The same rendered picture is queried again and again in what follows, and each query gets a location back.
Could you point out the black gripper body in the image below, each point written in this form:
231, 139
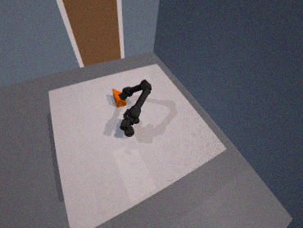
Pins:
130, 130

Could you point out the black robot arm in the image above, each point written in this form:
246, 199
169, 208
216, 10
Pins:
132, 114

